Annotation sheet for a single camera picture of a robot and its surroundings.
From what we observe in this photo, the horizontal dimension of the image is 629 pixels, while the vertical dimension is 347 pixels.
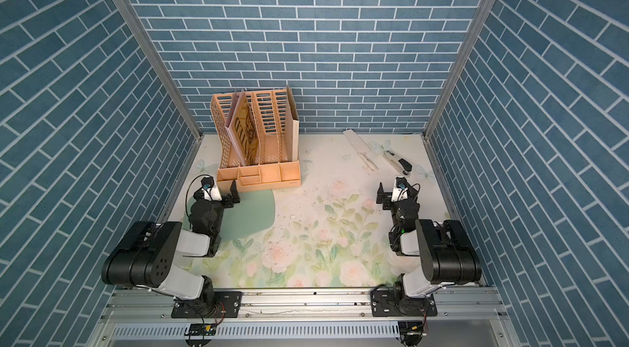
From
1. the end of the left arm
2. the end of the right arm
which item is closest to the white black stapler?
the end of the right arm

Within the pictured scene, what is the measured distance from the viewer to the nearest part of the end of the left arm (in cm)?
76

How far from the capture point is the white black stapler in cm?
107

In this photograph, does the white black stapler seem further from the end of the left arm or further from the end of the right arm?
the end of the left arm

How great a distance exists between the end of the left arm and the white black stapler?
68 centimetres
